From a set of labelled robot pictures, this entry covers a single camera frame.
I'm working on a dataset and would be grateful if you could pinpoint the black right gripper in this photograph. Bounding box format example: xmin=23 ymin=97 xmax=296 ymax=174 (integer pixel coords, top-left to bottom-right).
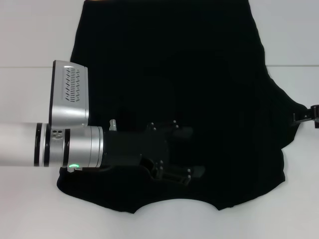
xmin=292 ymin=104 xmax=319 ymax=129

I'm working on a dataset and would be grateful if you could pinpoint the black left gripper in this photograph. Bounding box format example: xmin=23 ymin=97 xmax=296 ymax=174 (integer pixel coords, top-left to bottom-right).
xmin=101 ymin=119 xmax=207 ymax=186

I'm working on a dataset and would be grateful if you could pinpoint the black t-shirt with FREE print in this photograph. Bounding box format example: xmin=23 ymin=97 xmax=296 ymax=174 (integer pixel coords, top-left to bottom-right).
xmin=56 ymin=0 xmax=311 ymax=215

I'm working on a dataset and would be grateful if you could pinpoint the left arm cable with plugs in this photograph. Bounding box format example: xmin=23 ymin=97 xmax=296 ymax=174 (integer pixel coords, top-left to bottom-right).
xmin=66 ymin=119 xmax=140 ymax=174

